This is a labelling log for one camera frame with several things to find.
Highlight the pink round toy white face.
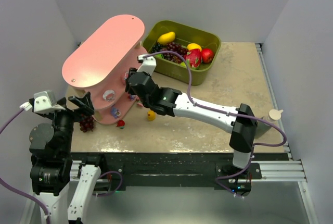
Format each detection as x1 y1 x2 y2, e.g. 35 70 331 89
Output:
103 90 116 102

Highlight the purple bunny toy with strawberry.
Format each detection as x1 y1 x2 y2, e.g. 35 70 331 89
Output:
110 107 121 119

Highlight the yellow duck toy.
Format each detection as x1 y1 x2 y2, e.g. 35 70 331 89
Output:
147 110 156 121

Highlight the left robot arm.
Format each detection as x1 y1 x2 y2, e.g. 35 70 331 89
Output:
29 91 106 223

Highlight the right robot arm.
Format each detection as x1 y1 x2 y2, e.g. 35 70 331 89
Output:
125 68 258 169

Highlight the pink three-tier wooden shelf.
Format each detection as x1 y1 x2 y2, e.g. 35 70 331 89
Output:
62 15 147 125

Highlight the red grape bunch on table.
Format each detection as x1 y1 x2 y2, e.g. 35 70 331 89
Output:
79 116 95 132

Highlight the black grape bunch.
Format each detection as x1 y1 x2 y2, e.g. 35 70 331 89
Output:
151 43 164 53

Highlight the red strawberry toy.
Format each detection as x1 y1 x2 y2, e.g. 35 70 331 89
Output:
116 120 125 129

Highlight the dark red grape bunch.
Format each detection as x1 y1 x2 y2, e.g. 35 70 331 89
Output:
161 42 188 64

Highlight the yellow toy mango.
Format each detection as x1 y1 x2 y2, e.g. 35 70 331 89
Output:
157 31 176 45

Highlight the pink toy dragon fruit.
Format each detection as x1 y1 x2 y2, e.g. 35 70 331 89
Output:
181 48 202 69

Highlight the olive green plastic bin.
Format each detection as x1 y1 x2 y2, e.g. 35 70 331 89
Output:
142 20 222 86

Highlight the yellow toy lemon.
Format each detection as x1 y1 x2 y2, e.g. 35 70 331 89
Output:
187 43 202 51

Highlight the red toy apple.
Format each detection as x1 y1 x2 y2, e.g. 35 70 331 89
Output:
201 48 214 64

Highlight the green sauce squeeze bottle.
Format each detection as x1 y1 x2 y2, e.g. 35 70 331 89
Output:
255 109 284 139

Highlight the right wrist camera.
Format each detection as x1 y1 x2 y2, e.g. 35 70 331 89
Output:
137 54 157 76

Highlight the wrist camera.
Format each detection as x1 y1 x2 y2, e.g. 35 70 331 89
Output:
137 54 157 76
19 90 65 114

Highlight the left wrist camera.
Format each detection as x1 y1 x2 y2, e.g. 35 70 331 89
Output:
19 90 65 114

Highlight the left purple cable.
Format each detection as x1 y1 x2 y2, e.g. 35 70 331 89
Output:
0 108 50 224

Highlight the black table frame rail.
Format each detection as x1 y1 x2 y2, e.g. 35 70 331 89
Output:
62 152 308 192

